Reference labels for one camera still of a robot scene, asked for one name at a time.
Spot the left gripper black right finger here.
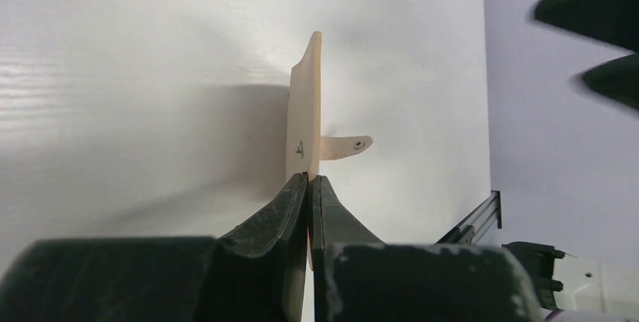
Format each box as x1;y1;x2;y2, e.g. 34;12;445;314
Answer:
310;176;542;321

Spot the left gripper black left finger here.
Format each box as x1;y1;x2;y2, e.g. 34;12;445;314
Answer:
1;173;309;321

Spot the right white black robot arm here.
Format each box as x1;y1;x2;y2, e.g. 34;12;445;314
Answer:
505;0;638;321

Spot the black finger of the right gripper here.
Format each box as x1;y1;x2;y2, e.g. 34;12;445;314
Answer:
579;53;638;112
533;0;638;52

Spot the beige card holder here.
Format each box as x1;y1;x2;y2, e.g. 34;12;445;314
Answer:
285;31;381;271

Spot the aluminium frame rail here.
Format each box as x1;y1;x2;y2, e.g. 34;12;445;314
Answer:
437;191;502;246

